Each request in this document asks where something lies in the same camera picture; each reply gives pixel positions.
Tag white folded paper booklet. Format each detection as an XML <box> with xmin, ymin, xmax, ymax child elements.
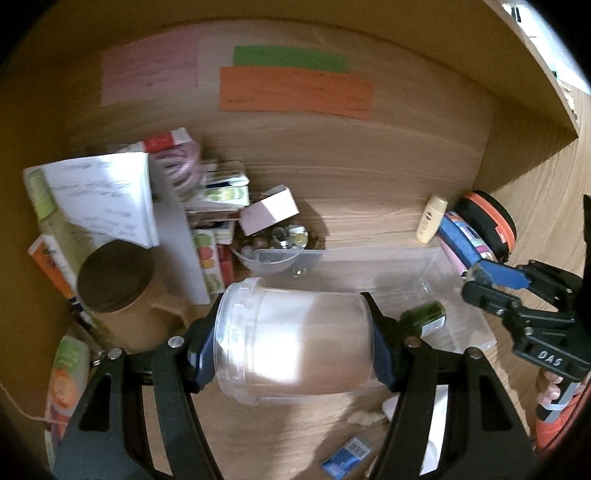
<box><xmin>41</xmin><ymin>152</ymin><xmax>211</xmax><ymax>305</ymax></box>

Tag pale green carton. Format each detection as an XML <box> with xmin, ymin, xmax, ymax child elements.
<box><xmin>23</xmin><ymin>168</ymin><xmax>93</xmax><ymax>278</ymax></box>

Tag fruit picture box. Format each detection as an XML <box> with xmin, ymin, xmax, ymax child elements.
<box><xmin>191</xmin><ymin>228</ymin><xmax>227</xmax><ymax>295</ymax></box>

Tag small card box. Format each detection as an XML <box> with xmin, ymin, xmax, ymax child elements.
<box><xmin>214</xmin><ymin>220</ymin><xmax>238</xmax><ymax>245</ymax></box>

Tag thin tan string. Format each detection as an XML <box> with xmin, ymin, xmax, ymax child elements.
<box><xmin>0</xmin><ymin>381</ymin><xmax>48</xmax><ymax>422</ymax></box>

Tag orange paper note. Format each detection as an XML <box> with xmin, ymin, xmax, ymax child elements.
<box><xmin>219</xmin><ymin>66</ymin><xmax>374</xmax><ymax>122</ymax></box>

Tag clear plastic jar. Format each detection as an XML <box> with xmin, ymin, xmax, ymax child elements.
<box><xmin>213</xmin><ymin>277</ymin><xmax>377</xmax><ymax>406</ymax></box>

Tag dark pen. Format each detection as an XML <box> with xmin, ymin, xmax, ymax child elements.
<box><xmin>68</xmin><ymin>300</ymin><xmax>103</xmax><ymax>352</ymax></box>

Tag dark round mug lid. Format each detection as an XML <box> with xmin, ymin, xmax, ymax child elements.
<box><xmin>76</xmin><ymin>240</ymin><xmax>154</xmax><ymax>313</ymax></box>

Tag pink paper note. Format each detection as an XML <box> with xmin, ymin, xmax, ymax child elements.
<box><xmin>100</xmin><ymin>31</ymin><xmax>199</xmax><ymax>107</ymax></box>

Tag blue pencil case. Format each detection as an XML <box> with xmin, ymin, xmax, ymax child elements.
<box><xmin>436</xmin><ymin>211</ymin><xmax>498</xmax><ymax>269</ymax></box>

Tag cream tube bottle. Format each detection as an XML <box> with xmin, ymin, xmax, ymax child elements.
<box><xmin>416</xmin><ymin>194</ymin><xmax>449</xmax><ymax>245</ymax></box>

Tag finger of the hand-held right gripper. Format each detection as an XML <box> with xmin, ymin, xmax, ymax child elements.
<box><xmin>475</xmin><ymin>260</ymin><xmax>586</xmax><ymax>311</ymax></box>
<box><xmin>462</xmin><ymin>280</ymin><xmax>574</xmax><ymax>334</ymax></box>

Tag tan mug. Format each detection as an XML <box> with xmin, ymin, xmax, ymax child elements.
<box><xmin>90</xmin><ymin>270</ymin><xmax>195</xmax><ymax>352</ymax></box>

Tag white green printed packet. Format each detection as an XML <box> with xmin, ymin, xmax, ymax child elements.
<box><xmin>202</xmin><ymin>173</ymin><xmax>250</xmax><ymax>207</ymax></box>

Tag black orange round case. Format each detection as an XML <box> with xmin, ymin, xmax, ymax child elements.
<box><xmin>457</xmin><ymin>190</ymin><xmax>517</xmax><ymax>264</ymax></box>

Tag small pink box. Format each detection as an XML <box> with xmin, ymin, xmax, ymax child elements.
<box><xmin>238</xmin><ymin>185</ymin><xmax>300</xmax><ymax>236</ymax></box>

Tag small blue barcode box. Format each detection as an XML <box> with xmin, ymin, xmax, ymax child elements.
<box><xmin>322</xmin><ymin>436</ymin><xmax>372</xmax><ymax>478</ymax></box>

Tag clear plastic bin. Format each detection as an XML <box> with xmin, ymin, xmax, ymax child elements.
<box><xmin>254</xmin><ymin>247</ymin><xmax>497</xmax><ymax>356</ymax></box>

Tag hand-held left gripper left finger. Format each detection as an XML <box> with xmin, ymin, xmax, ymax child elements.
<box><xmin>53</xmin><ymin>300</ymin><xmax>232</xmax><ymax>480</ymax></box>

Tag red slim box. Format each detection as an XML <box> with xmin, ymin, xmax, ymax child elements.
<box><xmin>217</xmin><ymin>244</ymin><xmax>237</xmax><ymax>288</ymax></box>

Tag person's right hand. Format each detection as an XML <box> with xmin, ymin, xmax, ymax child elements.
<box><xmin>534</xmin><ymin>371</ymin><xmax>565</xmax><ymax>422</ymax></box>

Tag green orange wipes packet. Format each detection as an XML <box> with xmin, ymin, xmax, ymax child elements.
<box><xmin>45</xmin><ymin>335</ymin><xmax>91</xmax><ymax>439</ymax></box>

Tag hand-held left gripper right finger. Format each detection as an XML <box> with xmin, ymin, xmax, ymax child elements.
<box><xmin>360</xmin><ymin>292</ymin><xmax>539</xmax><ymax>480</ymax></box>

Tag orange white packet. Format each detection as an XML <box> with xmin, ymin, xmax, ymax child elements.
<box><xmin>28</xmin><ymin>234</ymin><xmax>79</xmax><ymax>301</ymax></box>

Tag red white box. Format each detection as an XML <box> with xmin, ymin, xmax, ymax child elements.
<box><xmin>142</xmin><ymin>128</ymin><xmax>193</xmax><ymax>154</ymax></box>

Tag green paper note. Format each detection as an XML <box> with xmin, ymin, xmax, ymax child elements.
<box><xmin>233</xmin><ymin>45</ymin><xmax>350</xmax><ymax>74</ymax></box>

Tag clear bowl of beads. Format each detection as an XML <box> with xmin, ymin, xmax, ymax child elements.
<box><xmin>231</xmin><ymin>224</ymin><xmax>308</xmax><ymax>276</ymax></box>

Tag small dark green bottle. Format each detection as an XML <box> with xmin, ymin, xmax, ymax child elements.
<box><xmin>399</xmin><ymin>301</ymin><xmax>448</xmax><ymax>340</ymax></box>

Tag pink coiled hose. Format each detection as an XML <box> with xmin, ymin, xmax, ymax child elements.
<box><xmin>152</xmin><ymin>141</ymin><xmax>204</xmax><ymax>191</ymax></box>

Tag person's right forearm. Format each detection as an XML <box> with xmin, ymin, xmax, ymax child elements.
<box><xmin>534</xmin><ymin>381</ymin><xmax>585</xmax><ymax>452</ymax></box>

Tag wooden desktop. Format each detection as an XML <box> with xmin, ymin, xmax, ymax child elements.
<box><xmin>44</xmin><ymin>120</ymin><xmax>591</xmax><ymax>480</ymax></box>

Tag dark red flat packet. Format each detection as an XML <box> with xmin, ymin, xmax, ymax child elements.
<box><xmin>185</xmin><ymin>210</ymin><xmax>242</xmax><ymax>223</ymax></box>

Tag pink pen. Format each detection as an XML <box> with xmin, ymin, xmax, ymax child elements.
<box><xmin>438</xmin><ymin>235</ymin><xmax>471</xmax><ymax>278</ymax></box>

